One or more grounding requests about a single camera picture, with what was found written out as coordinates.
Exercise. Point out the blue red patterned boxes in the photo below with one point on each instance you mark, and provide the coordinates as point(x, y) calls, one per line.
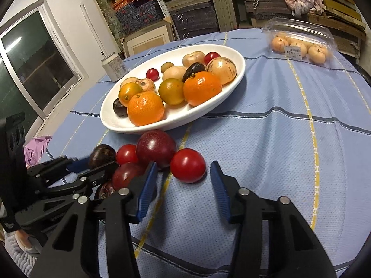
point(136, 8)

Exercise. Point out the small olive brown fruit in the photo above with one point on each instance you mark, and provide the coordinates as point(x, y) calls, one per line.
point(167, 66)

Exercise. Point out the small red cherry tomato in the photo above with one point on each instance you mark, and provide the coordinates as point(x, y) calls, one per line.
point(212, 58)
point(152, 73)

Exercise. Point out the dark red passion fruit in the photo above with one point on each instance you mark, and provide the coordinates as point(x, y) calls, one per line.
point(127, 175)
point(156, 147)

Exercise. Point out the dark window with white frame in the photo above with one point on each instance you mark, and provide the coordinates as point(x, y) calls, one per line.
point(34, 63)

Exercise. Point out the white wall conduit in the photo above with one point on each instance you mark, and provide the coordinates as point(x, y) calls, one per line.
point(91, 26)

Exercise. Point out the speckled tan round fruit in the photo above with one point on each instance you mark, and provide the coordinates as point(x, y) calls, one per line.
point(221, 69)

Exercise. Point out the shelf of stacked boxes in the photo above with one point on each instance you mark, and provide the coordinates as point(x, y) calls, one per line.
point(191, 14)

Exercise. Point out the white oval plate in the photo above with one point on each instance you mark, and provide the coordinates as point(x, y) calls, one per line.
point(179, 115)

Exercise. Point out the person's left hand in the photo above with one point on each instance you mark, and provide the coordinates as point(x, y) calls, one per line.
point(21, 237)

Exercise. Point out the green marbled panel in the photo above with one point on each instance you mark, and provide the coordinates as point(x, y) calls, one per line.
point(107, 17)

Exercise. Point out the orange mandarin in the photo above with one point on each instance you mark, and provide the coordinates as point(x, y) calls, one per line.
point(203, 88)
point(146, 108)

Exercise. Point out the pale drink can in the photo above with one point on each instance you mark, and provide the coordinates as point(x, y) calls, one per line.
point(114, 68)

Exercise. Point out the blue checked tablecloth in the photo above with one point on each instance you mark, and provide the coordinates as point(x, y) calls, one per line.
point(260, 150)

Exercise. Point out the clear plastic clamshell box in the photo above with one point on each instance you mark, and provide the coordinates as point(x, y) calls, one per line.
point(301, 27)

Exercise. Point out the dark brown round fruit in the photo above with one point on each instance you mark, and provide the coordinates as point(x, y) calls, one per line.
point(105, 189)
point(193, 70)
point(101, 153)
point(119, 107)

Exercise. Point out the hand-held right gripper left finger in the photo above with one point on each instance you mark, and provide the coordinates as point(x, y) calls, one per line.
point(146, 191)

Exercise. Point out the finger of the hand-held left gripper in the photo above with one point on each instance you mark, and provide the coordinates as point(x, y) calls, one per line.
point(98, 173)
point(76, 165)

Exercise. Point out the purple cloth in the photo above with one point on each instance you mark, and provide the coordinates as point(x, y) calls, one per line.
point(36, 149)

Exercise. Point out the small pale orange fruit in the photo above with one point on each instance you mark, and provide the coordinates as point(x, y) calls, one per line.
point(279, 44)
point(291, 39)
point(318, 53)
point(301, 46)
point(308, 42)

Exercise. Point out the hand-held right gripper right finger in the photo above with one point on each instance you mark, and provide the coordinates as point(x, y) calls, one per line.
point(220, 194)

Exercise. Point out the yellow green tomato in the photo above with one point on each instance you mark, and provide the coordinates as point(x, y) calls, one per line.
point(172, 91)
point(130, 92)

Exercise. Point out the open cardboard box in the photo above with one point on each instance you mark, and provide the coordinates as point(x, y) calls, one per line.
point(127, 42)

